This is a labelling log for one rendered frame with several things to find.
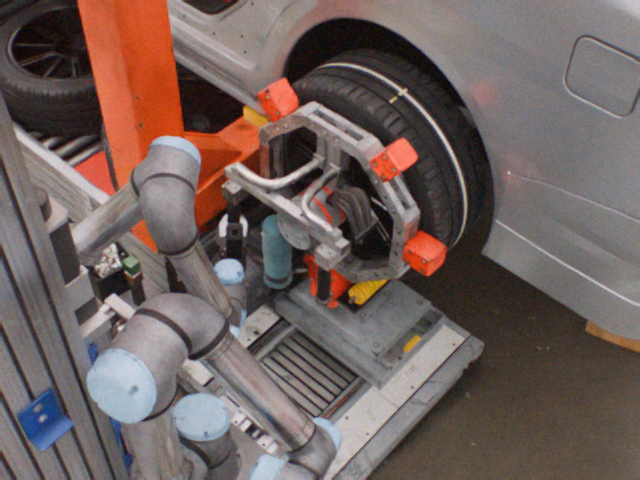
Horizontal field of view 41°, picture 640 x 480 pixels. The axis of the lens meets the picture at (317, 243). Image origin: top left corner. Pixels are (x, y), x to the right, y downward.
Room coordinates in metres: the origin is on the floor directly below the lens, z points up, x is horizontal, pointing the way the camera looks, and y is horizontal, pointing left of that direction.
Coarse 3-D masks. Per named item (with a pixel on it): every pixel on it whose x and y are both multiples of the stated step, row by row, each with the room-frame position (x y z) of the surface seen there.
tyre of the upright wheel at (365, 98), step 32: (384, 64) 1.87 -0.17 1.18; (320, 96) 1.79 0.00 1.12; (352, 96) 1.73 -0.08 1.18; (384, 96) 1.74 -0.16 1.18; (416, 96) 1.77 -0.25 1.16; (448, 96) 1.79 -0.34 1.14; (384, 128) 1.65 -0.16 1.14; (416, 128) 1.66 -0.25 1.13; (448, 128) 1.70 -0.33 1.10; (448, 160) 1.63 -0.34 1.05; (480, 160) 1.69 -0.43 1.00; (416, 192) 1.57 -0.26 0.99; (448, 192) 1.58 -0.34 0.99; (480, 192) 1.66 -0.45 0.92; (448, 224) 1.54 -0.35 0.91
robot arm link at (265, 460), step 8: (264, 456) 0.68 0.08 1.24; (256, 464) 0.66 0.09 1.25; (264, 464) 0.66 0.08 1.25; (272, 464) 0.66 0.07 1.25; (280, 464) 0.66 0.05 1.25; (288, 464) 0.66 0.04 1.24; (256, 472) 0.64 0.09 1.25; (264, 472) 0.64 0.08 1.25; (272, 472) 0.64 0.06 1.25; (280, 472) 0.64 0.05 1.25; (288, 472) 0.64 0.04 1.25; (296, 472) 0.65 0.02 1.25; (304, 472) 0.65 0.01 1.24
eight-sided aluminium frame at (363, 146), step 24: (288, 120) 1.76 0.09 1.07; (312, 120) 1.70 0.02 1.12; (336, 120) 1.70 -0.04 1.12; (264, 144) 1.82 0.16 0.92; (336, 144) 1.65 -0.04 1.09; (360, 144) 1.61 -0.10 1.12; (264, 168) 1.82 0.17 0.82; (288, 192) 1.82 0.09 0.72; (384, 192) 1.54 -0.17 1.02; (408, 192) 1.56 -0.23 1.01; (408, 216) 1.51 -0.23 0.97; (408, 240) 1.53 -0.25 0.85; (336, 264) 1.63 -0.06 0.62; (360, 264) 1.62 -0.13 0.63; (384, 264) 1.57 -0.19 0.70
